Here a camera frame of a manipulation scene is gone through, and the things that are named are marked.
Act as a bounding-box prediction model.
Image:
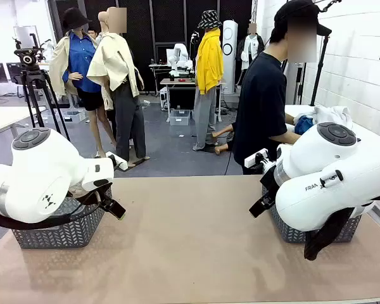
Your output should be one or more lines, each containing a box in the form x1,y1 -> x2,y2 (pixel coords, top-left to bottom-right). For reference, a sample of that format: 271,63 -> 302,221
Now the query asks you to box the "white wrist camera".
244,148 -> 270,168
106,151 -> 128,172

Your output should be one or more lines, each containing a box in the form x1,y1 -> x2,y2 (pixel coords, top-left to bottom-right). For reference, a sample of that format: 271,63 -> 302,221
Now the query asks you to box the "black baseball cap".
274,0 -> 333,36

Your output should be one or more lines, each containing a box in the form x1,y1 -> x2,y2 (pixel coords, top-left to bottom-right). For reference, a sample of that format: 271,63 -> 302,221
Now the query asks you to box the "mannequin in white shirt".
236,22 -> 265,86

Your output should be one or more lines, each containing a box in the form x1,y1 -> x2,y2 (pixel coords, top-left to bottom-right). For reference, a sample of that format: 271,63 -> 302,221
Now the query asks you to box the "gray woven plastic basket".
261,185 -> 364,244
11,189 -> 112,250

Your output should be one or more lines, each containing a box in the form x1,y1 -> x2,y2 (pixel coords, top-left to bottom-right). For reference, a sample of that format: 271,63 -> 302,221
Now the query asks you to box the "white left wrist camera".
106,151 -> 128,172

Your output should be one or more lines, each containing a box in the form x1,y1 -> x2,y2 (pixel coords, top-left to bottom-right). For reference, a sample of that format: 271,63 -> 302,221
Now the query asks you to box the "black arm cable sleeve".
0,186 -> 113,231
303,202 -> 380,261

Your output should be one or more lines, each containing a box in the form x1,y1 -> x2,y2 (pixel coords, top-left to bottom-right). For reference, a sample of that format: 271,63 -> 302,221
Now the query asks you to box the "mannequin in blue shirt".
49,8 -> 115,159

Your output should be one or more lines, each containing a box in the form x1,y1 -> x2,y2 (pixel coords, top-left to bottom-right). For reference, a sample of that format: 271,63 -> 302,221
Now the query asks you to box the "mannequin in yellow hoodie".
192,9 -> 225,152

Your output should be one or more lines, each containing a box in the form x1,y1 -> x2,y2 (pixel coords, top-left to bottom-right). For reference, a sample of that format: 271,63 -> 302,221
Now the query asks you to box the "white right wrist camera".
244,148 -> 270,168

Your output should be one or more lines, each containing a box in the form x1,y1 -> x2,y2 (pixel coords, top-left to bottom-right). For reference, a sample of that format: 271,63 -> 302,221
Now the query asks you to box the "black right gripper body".
259,165 -> 281,200

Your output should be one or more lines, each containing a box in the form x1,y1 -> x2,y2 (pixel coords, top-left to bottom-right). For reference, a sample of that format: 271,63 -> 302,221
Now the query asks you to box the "black bucket hat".
62,8 -> 92,32

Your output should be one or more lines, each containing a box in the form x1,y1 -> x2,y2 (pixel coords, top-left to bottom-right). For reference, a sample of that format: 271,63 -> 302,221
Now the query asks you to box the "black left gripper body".
95,186 -> 115,210

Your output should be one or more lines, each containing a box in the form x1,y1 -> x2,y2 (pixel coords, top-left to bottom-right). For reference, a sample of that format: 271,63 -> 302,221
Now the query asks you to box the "white tower air conditioner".
222,19 -> 239,94

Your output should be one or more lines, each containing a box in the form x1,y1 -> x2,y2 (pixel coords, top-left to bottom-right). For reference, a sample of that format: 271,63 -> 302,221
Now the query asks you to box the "person's right forearm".
269,131 -> 301,145

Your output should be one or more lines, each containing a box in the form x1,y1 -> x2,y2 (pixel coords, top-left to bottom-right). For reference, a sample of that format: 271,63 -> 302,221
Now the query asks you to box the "black light stand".
310,31 -> 332,107

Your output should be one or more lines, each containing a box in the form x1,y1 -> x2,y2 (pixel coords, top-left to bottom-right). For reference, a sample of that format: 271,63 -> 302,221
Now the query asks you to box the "mannequin in cream jacket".
87,6 -> 151,167

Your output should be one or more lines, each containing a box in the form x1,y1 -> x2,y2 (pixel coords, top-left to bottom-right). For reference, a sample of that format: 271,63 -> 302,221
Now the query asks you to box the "black right arm cable sleeve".
303,202 -> 380,261

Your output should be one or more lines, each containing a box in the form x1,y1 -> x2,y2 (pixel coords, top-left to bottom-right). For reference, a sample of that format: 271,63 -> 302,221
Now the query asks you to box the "background work desk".
160,77 -> 225,123

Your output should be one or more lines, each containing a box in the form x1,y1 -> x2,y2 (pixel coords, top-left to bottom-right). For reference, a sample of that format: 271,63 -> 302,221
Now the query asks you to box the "white side table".
284,104 -> 380,140

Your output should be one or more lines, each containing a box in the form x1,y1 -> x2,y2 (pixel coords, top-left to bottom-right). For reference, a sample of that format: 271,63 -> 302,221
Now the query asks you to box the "black camera tripod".
20,69 -> 71,142

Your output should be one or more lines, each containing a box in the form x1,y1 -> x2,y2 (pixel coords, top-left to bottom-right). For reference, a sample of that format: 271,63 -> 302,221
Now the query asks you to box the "person in black t-shirt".
232,0 -> 333,175

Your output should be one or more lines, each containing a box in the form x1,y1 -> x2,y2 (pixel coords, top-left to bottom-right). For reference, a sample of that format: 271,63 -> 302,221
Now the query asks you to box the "small clear storage box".
169,109 -> 191,127

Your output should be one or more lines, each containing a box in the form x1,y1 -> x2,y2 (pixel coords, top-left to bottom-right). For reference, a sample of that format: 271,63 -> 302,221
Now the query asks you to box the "patterned bucket hat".
196,9 -> 223,30

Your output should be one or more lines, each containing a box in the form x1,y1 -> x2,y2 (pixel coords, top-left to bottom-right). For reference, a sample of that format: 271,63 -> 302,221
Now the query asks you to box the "black left arm cable sleeve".
0,186 -> 113,231

